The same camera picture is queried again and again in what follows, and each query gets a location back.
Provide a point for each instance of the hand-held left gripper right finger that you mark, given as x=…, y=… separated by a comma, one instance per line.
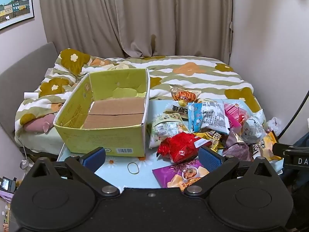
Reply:
x=209, y=159

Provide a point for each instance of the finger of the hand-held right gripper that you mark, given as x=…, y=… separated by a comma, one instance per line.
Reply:
x=278, y=149

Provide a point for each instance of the orange striped snack packet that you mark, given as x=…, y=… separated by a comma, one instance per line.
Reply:
x=184, y=94

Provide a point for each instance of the light blue white snack packet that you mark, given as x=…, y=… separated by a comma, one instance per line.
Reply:
x=210, y=116

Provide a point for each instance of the crumpled white plastic wrapper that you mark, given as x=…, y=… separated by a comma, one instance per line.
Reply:
x=272, y=124

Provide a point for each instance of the grey bed headboard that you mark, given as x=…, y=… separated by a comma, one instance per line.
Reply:
x=21, y=77

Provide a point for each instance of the red snack packet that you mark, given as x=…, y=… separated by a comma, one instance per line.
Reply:
x=178, y=147

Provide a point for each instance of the beige curtain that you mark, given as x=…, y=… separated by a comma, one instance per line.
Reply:
x=135, y=17

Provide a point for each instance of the dark purple snack packet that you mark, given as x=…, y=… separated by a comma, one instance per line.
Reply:
x=237, y=147

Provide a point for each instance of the framed wall picture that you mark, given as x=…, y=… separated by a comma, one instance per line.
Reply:
x=14, y=3

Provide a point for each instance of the pink snack packet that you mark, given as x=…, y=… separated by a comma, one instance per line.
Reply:
x=234, y=116

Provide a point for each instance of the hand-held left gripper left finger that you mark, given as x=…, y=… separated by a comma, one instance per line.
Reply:
x=94, y=159

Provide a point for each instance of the beige snack packet black letters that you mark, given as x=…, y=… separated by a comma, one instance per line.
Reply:
x=177, y=110

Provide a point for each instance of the yellow black snack packet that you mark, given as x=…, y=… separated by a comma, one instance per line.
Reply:
x=212, y=136

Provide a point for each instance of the white green snack packet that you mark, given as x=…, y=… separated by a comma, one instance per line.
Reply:
x=164, y=130

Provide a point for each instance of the yellow-green cardboard box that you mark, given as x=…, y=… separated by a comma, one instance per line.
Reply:
x=103, y=135

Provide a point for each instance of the small black screen device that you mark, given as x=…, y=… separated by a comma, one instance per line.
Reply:
x=7, y=183

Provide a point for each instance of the yellow white snack packet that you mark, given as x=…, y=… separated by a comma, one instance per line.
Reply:
x=265, y=147

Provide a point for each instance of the floral striped duvet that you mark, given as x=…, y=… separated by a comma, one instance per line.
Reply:
x=193, y=79

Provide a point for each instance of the yellow rubber band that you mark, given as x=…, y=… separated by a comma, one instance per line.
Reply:
x=128, y=168

